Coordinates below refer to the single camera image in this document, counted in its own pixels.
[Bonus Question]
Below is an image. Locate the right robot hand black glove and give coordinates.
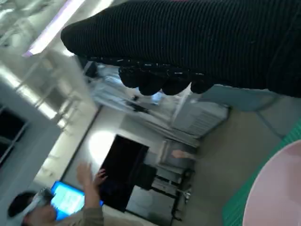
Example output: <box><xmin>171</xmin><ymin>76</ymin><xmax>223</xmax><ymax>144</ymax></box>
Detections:
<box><xmin>60</xmin><ymin>0</ymin><xmax>301</xmax><ymax>98</ymax></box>

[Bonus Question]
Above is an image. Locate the pink bowl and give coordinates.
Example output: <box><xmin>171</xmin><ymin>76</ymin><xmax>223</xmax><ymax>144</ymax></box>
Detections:
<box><xmin>242</xmin><ymin>139</ymin><xmax>301</xmax><ymax>226</ymax></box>

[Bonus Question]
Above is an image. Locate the white cabinet with vent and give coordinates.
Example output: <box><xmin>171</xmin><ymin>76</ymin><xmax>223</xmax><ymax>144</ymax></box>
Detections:
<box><xmin>169</xmin><ymin>94</ymin><xmax>230</xmax><ymax>140</ymax></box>

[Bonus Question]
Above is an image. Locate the grey framed box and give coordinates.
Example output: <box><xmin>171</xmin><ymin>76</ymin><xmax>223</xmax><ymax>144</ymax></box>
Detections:
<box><xmin>160</xmin><ymin>138</ymin><xmax>198</xmax><ymax>170</ymax></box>

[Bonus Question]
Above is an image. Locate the black monitor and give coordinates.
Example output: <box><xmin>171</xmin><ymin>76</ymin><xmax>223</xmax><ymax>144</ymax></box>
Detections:
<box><xmin>97</xmin><ymin>134</ymin><xmax>150</xmax><ymax>213</ymax></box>

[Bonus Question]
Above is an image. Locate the green cutting mat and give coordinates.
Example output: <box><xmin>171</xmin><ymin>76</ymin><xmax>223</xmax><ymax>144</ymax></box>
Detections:
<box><xmin>220</xmin><ymin>122</ymin><xmax>301</xmax><ymax>226</ymax></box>

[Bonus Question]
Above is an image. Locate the person with headset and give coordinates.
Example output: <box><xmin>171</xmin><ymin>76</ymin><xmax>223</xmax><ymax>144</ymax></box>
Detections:
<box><xmin>8</xmin><ymin>162</ymin><xmax>111</xmax><ymax>226</ymax></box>

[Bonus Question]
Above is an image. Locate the bright blue computer screen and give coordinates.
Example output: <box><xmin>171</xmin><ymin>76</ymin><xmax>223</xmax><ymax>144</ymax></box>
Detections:
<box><xmin>50</xmin><ymin>180</ymin><xmax>104</xmax><ymax>221</ymax></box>

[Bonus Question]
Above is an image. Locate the white VR headset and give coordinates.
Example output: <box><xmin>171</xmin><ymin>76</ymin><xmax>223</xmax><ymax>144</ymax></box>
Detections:
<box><xmin>14</xmin><ymin>187</ymin><xmax>54</xmax><ymax>222</ymax></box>

